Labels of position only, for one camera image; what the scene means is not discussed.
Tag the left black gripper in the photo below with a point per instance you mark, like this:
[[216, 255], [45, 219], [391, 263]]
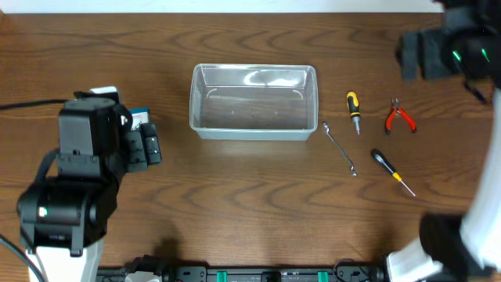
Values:
[[135, 159]]

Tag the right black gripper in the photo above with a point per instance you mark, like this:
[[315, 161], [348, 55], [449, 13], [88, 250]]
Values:
[[409, 53]]

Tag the yellow black stubby screwdriver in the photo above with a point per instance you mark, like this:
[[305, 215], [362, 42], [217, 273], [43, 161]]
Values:
[[353, 107]]

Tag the clear plastic container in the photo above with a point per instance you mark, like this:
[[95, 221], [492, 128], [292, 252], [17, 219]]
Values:
[[259, 102]]

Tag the silver wrench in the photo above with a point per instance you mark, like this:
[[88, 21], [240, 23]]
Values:
[[342, 152]]

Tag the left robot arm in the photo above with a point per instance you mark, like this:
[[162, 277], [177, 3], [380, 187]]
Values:
[[64, 212]]

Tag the blue white screwdriver box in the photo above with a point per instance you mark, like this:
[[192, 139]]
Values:
[[140, 116]]

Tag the black yellow precision screwdriver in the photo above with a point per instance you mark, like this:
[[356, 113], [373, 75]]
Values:
[[379, 158]]

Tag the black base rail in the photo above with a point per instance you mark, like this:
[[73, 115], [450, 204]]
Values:
[[149, 268]]

